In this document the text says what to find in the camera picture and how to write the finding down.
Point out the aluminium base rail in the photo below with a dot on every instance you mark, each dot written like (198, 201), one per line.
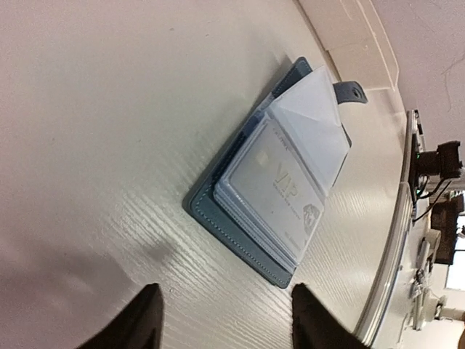
(383, 288)

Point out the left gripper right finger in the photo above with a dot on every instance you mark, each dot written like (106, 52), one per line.
(313, 326)

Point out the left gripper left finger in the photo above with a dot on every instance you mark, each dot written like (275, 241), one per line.
(139, 325)

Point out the silver credit card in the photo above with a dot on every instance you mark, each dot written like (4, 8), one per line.
(269, 184)

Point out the background equipment stand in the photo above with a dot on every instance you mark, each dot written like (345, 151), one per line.
(434, 178)

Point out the white plastic tray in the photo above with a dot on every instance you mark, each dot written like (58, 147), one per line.
(354, 37)

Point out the blue card holder wallet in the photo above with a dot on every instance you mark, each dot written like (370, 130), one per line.
(305, 104)

